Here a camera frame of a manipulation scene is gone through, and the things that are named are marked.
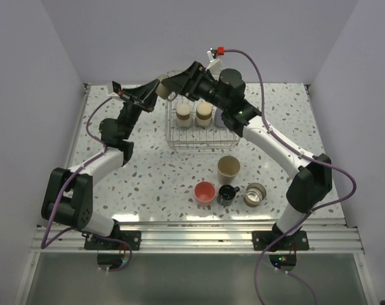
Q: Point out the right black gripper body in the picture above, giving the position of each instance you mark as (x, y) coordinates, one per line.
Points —
(202, 88)

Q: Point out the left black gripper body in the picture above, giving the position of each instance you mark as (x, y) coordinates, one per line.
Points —
(132, 102)

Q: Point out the wire dish rack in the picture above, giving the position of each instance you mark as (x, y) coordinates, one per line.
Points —
(194, 136)

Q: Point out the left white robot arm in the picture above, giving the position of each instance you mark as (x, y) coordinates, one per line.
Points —
(69, 193)

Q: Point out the lavender plastic cup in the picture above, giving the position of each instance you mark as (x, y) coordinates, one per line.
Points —
(218, 118)

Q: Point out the coral pink cup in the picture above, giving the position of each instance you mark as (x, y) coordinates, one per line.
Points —
(204, 193)

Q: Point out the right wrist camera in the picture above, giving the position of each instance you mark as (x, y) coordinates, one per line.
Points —
(215, 60)

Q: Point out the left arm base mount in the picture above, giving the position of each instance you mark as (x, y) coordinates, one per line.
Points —
(124, 240)

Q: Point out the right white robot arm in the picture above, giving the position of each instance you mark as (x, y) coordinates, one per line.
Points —
(311, 175)

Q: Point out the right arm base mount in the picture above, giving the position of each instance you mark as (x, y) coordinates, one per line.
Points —
(272, 242)

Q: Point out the small olive mug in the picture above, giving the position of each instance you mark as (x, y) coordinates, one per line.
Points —
(163, 92)

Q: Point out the steel cup with brown band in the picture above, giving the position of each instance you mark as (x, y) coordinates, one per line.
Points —
(203, 114)

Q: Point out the black mug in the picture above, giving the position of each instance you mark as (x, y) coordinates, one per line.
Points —
(226, 195)

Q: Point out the tall beige cup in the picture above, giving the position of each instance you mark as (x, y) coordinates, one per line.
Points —
(227, 169)

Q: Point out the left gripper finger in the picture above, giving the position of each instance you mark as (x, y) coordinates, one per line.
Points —
(140, 92)
(149, 102)

